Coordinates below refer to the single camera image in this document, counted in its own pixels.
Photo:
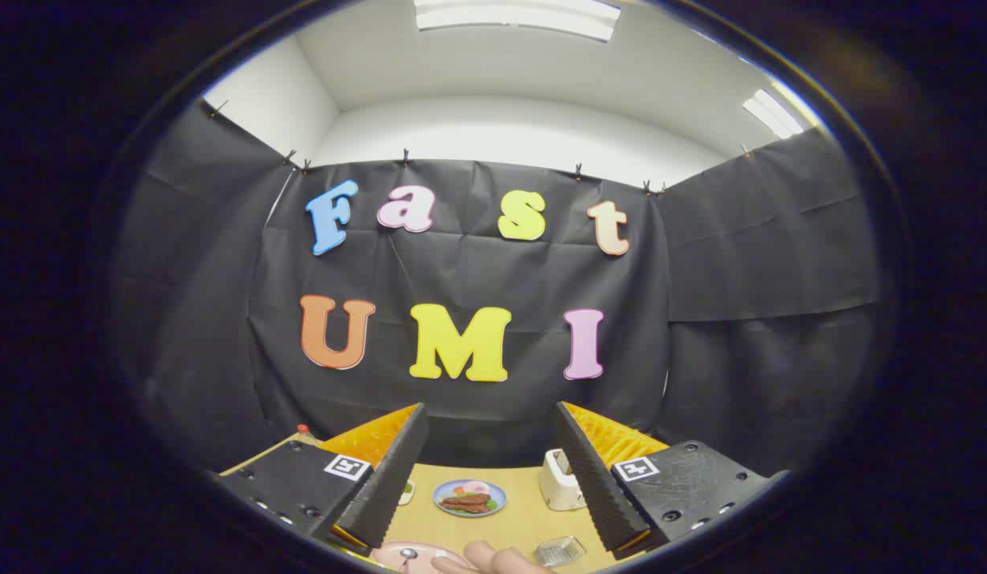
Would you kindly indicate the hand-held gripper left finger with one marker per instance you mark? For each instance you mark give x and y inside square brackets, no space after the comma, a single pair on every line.
[386,490]

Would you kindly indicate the brown meat strip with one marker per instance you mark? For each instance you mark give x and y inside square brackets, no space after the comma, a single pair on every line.
[462,507]
[465,500]

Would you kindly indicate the long ceiling light panel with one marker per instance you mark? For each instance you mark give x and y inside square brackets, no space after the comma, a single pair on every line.
[517,16]

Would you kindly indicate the white compartment tray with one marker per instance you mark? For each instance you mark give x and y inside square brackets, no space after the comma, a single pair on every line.
[406,494]

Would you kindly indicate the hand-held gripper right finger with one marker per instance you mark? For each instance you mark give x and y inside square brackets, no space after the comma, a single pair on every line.
[597,486]

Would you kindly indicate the metal cutlery holder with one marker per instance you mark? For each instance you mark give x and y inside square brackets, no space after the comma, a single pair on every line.
[559,552]

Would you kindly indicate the white toaster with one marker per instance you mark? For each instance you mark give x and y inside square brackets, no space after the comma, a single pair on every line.
[557,486]

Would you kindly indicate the pink plate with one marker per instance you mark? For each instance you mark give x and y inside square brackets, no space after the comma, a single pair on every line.
[386,556]

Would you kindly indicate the blue oval plate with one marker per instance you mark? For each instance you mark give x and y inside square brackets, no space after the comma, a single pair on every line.
[497,496]

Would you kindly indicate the small ceiling light panel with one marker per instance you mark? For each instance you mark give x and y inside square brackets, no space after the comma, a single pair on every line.
[772,115]

